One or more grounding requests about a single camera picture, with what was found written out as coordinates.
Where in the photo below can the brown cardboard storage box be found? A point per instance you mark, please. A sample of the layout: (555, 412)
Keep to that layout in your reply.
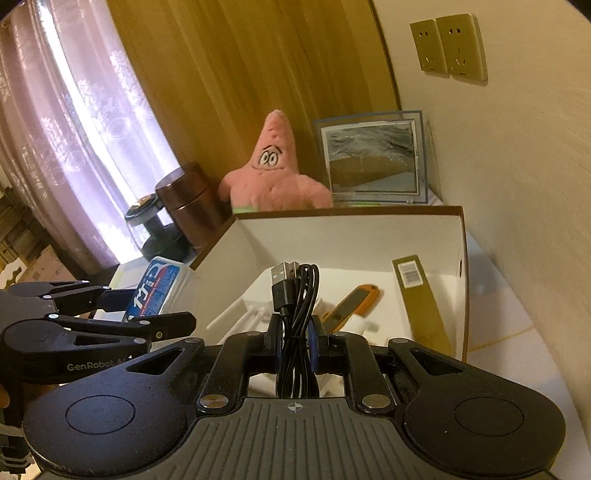
(351, 246)

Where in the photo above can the dark green glass humidifier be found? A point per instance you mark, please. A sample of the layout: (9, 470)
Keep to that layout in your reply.
(154, 232)

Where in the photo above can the cardboard boxes on floor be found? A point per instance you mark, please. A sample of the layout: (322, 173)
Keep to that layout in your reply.
(28, 252)

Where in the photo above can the gold white carton box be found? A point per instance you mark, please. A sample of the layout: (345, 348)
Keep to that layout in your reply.
(423, 313)

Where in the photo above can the orange utility knife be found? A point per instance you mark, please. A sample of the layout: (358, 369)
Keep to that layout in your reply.
(359, 301)

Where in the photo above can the pink starfish plush toy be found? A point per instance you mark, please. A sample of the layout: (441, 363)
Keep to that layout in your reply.
(270, 180)

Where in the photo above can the white wifi repeater with antennas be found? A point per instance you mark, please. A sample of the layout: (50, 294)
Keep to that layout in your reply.
(250, 311)

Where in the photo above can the wooden door panel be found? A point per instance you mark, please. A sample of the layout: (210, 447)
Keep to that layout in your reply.
(213, 70)

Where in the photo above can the brown metal canister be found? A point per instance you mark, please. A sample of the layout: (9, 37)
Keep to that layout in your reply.
(191, 200)

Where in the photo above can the sheer purple curtain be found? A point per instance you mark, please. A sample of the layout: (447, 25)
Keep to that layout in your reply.
(79, 140)

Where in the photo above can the gold wall socket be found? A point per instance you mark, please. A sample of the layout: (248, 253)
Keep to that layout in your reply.
(429, 46)
(463, 46)

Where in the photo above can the gold wall socket right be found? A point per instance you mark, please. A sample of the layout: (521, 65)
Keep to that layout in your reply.
(463, 46)

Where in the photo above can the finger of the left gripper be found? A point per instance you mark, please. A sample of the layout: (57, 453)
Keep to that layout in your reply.
(76, 297)
(139, 330)

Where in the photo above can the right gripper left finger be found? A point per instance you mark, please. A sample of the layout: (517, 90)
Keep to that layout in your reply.
(240, 357)

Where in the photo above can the framed sand picture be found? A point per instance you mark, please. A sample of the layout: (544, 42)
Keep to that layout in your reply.
(375, 158)

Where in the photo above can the person's left hand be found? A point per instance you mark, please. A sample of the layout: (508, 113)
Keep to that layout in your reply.
(4, 398)

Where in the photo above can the white cream tube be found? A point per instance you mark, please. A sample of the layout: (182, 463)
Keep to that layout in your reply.
(362, 326)

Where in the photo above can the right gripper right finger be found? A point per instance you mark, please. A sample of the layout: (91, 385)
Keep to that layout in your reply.
(350, 356)

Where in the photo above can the gold wall socket left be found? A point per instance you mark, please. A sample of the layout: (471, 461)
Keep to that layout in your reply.
(429, 46)

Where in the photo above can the blue dental floss box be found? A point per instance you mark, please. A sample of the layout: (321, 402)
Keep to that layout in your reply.
(166, 286)

